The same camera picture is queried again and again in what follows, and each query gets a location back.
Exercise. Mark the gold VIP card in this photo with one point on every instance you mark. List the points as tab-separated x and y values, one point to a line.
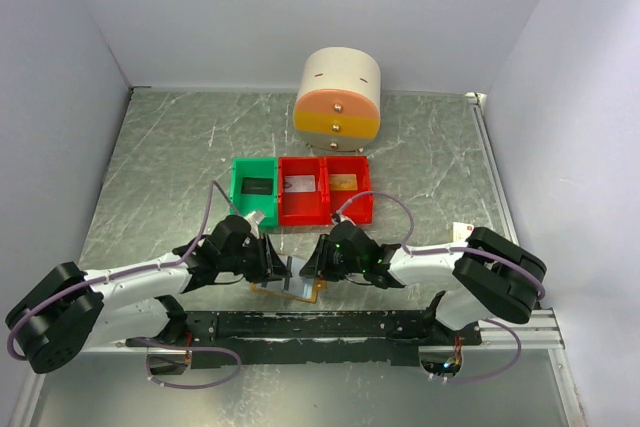
343	182

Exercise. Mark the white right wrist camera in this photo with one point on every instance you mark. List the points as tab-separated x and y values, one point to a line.
339	218

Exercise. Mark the red bin with gold card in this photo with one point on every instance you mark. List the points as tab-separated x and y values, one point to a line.
360	210

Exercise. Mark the red bin with silver card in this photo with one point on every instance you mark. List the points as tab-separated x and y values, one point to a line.
302	195

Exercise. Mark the tan leather card holder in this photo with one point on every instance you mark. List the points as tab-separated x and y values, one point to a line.
304	290

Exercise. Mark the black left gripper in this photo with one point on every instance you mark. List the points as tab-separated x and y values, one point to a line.
269	264

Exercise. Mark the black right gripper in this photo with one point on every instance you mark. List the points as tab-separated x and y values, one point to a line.
319	263

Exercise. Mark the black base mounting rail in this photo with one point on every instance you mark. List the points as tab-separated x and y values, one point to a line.
323	337

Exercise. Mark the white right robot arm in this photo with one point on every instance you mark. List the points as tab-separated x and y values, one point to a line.
495	278

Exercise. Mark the green plastic bin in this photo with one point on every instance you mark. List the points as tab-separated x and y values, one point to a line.
264	167

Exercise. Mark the silver VIP card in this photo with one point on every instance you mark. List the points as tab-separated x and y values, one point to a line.
299	184

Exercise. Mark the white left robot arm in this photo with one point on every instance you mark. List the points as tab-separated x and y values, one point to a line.
72	309

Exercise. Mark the silver card with black stripe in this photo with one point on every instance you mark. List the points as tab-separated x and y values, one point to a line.
287	279

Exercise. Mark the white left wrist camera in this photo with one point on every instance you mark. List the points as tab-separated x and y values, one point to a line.
254	218

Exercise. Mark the white red card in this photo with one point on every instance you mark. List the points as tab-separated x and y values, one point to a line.
461	231

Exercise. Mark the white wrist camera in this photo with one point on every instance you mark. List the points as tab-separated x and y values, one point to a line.
254	218
339	218

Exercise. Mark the round three-drawer mini cabinet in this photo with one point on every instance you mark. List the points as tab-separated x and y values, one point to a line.
338	102

